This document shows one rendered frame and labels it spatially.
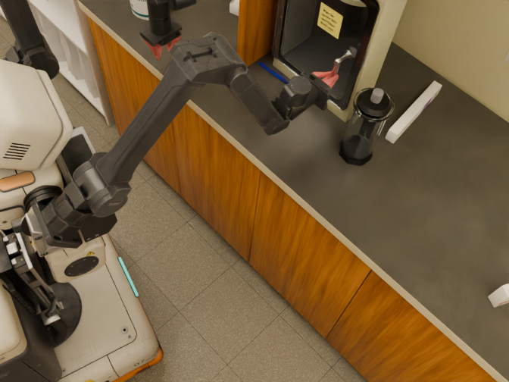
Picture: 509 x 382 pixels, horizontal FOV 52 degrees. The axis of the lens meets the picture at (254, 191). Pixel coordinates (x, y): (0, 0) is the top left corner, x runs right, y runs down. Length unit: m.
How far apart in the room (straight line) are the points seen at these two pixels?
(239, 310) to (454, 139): 1.16
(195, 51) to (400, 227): 0.81
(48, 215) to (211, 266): 1.33
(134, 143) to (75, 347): 1.16
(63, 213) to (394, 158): 0.96
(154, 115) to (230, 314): 1.45
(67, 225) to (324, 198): 0.71
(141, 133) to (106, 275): 1.17
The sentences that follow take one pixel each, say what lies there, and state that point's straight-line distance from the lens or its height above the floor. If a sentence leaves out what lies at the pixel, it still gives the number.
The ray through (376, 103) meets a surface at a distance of 1.42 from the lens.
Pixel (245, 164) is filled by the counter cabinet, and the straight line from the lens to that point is 1.70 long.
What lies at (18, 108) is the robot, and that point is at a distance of 1.14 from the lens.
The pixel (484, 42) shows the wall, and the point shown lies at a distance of 1.81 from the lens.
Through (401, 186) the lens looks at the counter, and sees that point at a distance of 1.58.
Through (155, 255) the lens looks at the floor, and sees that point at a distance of 2.43.
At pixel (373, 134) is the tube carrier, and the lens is 1.47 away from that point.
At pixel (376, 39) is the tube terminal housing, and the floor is 1.27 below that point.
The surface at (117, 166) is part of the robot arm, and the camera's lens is 1.08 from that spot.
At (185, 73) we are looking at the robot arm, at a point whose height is 1.53.
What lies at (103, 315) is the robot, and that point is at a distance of 2.07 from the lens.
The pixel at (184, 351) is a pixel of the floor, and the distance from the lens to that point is 2.28.
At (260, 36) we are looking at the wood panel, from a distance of 1.73.
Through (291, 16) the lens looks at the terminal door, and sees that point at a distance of 1.59.
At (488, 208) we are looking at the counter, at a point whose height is 0.94.
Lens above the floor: 2.21
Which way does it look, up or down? 59 degrees down
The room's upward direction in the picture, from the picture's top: 7 degrees clockwise
